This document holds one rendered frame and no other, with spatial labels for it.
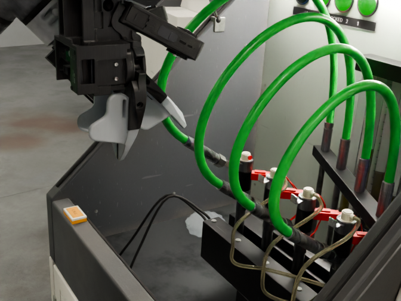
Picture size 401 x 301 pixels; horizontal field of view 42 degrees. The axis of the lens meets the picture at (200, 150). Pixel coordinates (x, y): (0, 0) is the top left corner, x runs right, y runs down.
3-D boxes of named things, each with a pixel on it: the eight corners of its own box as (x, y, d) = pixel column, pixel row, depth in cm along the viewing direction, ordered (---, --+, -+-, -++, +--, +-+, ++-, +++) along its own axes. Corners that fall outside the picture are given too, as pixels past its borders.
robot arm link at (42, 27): (61, -9, 77) (68, -17, 69) (85, 15, 78) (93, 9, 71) (25, 27, 76) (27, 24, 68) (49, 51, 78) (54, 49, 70)
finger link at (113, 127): (83, 165, 63) (81, 91, 60) (129, 157, 67) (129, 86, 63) (93, 175, 61) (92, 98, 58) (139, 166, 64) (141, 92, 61)
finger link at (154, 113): (163, 150, 78) (117, 108, 78) (190, 121, 79) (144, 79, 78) (164, 149, 75) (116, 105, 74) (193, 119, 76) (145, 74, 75)
